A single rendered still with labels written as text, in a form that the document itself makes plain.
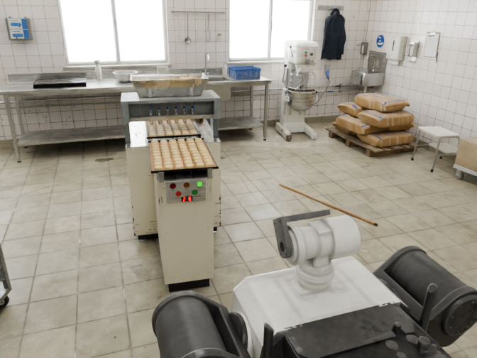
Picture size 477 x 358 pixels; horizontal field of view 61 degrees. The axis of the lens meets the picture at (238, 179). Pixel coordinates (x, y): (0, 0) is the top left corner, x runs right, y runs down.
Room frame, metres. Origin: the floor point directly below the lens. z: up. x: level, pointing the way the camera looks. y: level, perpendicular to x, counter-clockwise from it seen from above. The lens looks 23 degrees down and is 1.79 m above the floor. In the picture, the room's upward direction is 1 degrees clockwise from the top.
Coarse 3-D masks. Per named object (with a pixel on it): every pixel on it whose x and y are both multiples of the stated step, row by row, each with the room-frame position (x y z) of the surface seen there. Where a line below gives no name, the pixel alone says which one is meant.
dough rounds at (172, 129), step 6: (174, 120) 3.32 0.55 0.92; (180, 120) 3.33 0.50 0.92; (150, 126) 3.11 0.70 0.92; (156, 126) 3.12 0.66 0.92; (162, 126) 3.14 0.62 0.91; (168, 126) 3.12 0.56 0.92; (174, 126) 3.12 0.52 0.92; (180, 126) 3.12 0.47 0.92; (186, 126) 3.20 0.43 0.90; (192, 126) 3.13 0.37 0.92; (150, 132) 2.95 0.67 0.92; (156, 132) 3.02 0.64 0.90; (162, 132) 2.96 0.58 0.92; (168, 132) 2.97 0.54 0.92; (174, 132) 2.99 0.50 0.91; (180, 132) 3.03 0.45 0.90; (186, 132) 2.96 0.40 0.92; (192, 132) 2.97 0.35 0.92
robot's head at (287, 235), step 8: (288, 216) 0.55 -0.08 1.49; (296, 216) 0.56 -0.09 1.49; (304, 216) 0.56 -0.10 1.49; (312, 216) 0.56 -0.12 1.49; (320, 216) 0.57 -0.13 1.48; (280, 224) 0.55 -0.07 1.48; (280, 232) 0.55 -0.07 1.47; (288, 232) 0.54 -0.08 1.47; (296, 232) 0.53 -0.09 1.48; (280, 240) 0.54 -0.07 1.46; (288, 240) 0.53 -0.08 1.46; (296, 240) 0.53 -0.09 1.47; (280, 248) 0.54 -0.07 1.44; (288, 248) 0.52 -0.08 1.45; (296, 248) 0.52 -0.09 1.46; (288, 256) 0.53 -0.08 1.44; (296, 256) 0.52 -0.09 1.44; (296, 264) 0.52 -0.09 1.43
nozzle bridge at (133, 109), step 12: (132, 96) 3.02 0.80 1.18; (204, 96) 3.06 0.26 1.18; (216, 96) 3.07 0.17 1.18; (132, 108) 2.93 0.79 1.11; (144, 108) 2.95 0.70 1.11; (156, 108) 2.97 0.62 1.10; (180, 108) 3.02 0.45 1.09; (204, 108) 3.06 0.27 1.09; (216, 108) 3.00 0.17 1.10; (132, 120) 2.88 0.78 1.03; (144, 120) 2.90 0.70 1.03; (156, 120) 2.92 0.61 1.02; (216, 120) 3.11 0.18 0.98; (216, 132) 3.11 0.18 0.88
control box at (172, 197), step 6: (168, 180) 2.22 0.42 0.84; (174, 180) 2.22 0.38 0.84; (180, 180) 2.22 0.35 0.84; (186, 180) 2.22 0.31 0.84; (192, 180) 2.23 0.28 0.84; (198, 180) 2.24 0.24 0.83; (204, 180) 2.25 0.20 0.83; (168, 186) 2.20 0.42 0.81; (180, 186) 2.21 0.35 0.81; (192, 186) 2.23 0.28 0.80; (198, 186) 2.24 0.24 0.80; (204, 186) 2.25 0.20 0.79; (168, 192) 2.20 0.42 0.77; (174, 192) 2.20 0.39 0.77; (186, 192) 2.22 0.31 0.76; (198, 192) 2.24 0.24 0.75; (204, 192) 2.25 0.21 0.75; (168, 198) 2.19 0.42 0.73; (174, 198) 2.20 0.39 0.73; (180, 198) 2.21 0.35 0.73; (186, 198) 2.22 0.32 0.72; (192, 198) 2.23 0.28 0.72; (198, 198) 2.24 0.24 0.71; (204, 198) 2.25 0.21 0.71
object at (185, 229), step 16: (176, 176) 2.28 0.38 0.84; (192, 176) 2.29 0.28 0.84; (160, 192) 2.22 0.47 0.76; (208, 192) 2.29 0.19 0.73; (160, 208) 2.21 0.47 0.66; (176, 208) 2.24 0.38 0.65; (192, 208) 2.26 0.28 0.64; (208, 208) 2.28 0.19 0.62; (160, 224) 2.21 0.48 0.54; (176, 224) 2.23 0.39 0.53; (192, 224) 2.26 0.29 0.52; (208, 224) 2.28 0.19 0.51; (160, 240) 2.29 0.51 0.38; (176, 240) 2.23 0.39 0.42; (192, 240) 2.26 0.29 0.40; (208, 240) 2.28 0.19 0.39; (176, 256) 2.23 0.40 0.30; (192, 256) 2.26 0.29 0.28; (208, 256) 2.28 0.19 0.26; (176, 272) 2.23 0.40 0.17; (192, 272) 2.26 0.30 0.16; (208, 272) 2.28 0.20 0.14; (176, 288) 2.26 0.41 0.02
